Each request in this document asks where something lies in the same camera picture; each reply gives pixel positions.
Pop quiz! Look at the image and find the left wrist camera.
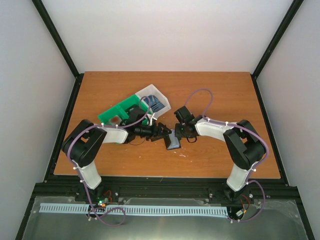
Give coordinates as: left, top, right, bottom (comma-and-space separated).
147, 112, 157, 123

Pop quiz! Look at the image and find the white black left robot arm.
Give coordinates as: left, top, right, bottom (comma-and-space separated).
61, 106, 172, 202

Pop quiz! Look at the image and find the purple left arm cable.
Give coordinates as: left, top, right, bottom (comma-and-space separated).
67, 94, 152, 227

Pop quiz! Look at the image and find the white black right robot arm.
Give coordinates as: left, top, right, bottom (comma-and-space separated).
174, 106, 270, 192

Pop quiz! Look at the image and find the red white card stack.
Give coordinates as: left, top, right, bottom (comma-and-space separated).
108, 115, 122, 126

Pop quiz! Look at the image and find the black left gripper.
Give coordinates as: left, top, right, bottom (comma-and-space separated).
135, 122, 172, 143

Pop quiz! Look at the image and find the white plastic bin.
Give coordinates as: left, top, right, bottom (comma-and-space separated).
135, 84, 172, 119

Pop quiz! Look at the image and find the black frame rail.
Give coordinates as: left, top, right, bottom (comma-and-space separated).
31, 0, 85, 78

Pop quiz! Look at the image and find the black leather card holder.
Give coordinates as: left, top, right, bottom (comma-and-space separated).
164, 130, 181, 150

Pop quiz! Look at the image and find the metal base plate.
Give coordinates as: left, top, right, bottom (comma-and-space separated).
22, 197, 308, 240

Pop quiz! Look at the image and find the black card stack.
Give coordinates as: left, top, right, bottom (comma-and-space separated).
125, 105, 138, 116

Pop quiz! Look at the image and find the light blue cable duct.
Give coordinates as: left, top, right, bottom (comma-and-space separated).
38, 203, 228, 218

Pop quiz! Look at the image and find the blue card stack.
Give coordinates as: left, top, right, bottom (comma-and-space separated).
144, 94, 165, 112

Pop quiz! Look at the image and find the green double plastic bin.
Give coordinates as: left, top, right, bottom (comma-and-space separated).
97, 93, 153, 146

